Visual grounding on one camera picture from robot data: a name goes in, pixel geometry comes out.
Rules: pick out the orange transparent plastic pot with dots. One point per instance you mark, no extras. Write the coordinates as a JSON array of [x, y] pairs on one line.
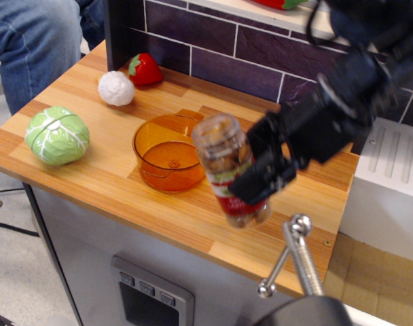
[[166, 154]]

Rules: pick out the green toy cabbage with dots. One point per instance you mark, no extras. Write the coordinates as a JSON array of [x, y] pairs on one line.
[[57, 136]]

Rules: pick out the silver metal clamp screw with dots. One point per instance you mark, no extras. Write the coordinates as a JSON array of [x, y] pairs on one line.
[[295, 232]]

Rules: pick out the person leg in blue jeans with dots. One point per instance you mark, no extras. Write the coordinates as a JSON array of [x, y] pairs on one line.
[[40, 41]]

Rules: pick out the red toy strawberry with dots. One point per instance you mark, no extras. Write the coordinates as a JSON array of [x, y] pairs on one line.
[[144, 70]]

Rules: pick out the red toy pepper on shelf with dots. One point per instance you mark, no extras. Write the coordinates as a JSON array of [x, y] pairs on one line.
[[281, 4]]

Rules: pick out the grey oven control panel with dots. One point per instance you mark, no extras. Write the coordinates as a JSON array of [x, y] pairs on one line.
[[148, 299]]

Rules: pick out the black clamp body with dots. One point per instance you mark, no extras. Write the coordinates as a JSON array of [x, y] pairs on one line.
[[309, 310]]

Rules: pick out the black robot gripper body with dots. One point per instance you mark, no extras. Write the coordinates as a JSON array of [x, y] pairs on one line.
[[316, 128]]

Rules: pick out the wooden upper shelf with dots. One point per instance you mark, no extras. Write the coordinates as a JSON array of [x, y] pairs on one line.
[[295, 19]]

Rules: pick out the white toy cauliflower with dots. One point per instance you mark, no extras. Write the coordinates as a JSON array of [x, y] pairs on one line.
[[116, 89]]

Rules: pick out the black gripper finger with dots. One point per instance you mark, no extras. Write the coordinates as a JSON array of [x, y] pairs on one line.
[[269, 174]]

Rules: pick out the clear almond spice jar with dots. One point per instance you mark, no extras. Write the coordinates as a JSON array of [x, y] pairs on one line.
[[225, 153]]

